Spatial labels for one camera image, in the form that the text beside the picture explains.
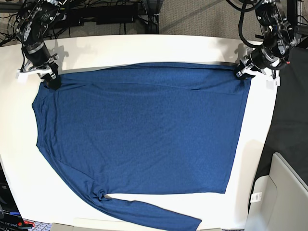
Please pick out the blue long-sleeve shirt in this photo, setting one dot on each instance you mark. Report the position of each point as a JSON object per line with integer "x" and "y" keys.
{"x": 156, "y": 128}

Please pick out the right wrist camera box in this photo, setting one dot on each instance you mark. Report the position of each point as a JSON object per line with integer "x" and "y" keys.
{"x": 21, "y": 77}

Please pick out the black box with label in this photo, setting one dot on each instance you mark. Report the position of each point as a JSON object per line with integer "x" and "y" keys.
{"x": 8, "y": 222}

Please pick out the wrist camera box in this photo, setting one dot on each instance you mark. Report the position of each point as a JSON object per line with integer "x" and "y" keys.
{"x": 21, "y": 77}
{"x": 272, "y": 84}

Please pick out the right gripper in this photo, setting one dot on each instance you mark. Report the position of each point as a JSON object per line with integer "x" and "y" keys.
{"x": 49, "y": 68}

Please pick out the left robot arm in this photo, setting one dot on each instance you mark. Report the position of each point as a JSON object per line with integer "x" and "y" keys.
{"x": 277, "y": 37}

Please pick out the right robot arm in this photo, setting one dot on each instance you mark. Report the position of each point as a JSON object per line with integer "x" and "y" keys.
{"x": 35, "y": 19}

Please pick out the grey plastic bin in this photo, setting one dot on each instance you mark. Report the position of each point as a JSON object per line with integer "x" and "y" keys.
{"x": 284, "y": 204}

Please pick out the white barcode tag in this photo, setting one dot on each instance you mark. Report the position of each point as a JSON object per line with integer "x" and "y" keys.
{"x": 256, "y": 197}

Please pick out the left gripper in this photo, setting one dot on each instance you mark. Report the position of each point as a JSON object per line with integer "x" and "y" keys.
{"x": 256, "y": 62}

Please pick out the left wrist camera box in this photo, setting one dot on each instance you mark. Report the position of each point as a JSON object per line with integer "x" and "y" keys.
{"x": 272, "y": 84}

